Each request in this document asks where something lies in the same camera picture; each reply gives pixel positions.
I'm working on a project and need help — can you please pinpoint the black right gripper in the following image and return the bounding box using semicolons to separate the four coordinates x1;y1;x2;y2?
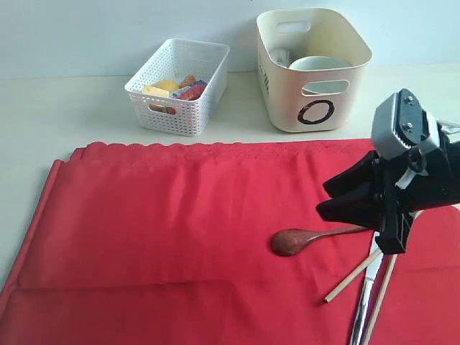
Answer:
316;141;459;254

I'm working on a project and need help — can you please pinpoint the brown wooden spoon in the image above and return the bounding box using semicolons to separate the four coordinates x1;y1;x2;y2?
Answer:
269;226;368;257

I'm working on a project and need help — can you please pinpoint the pale green ceramic bowl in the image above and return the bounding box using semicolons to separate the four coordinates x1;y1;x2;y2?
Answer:
287;55;350;96

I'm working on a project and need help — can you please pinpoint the stainless steel cup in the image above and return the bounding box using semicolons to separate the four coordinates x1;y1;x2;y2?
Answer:
272;49;291;68

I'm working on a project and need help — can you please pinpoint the red sausage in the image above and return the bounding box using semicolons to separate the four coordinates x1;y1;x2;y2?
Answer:
177;85;206;101

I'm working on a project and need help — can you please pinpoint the blue white milk carton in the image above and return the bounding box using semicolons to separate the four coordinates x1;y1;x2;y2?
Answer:
170;80;207;98

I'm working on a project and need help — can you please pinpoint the yellow lemon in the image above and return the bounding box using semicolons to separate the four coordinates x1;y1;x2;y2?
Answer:
154;78;180;93

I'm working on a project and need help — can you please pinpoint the yellow cheese wedge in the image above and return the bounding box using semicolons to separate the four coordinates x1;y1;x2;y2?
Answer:
142;85;170;98

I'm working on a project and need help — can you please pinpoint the left wooden chopstick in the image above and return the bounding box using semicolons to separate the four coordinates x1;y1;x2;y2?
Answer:
323;248;382;303

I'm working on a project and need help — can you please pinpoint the wooden chopstick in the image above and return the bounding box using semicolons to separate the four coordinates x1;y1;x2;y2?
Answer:
323;248;382;303
360;211;423;345

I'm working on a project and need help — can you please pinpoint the silver table knife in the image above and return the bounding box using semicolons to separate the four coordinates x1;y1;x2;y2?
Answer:
349;253;383;345

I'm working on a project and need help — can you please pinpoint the right wooden chopstick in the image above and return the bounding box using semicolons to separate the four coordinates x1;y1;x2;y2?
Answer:
360;211;423;345

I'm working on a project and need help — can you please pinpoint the cream plastic bin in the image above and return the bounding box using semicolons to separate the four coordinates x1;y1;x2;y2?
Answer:
256;8;372;133

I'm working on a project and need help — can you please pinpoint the white perforated plastic basket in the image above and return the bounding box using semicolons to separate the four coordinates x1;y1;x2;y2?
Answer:
124;39;230;137

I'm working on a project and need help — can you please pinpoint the red scalloped table cloth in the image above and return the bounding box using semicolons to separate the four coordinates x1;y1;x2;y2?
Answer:
0;138;460;345

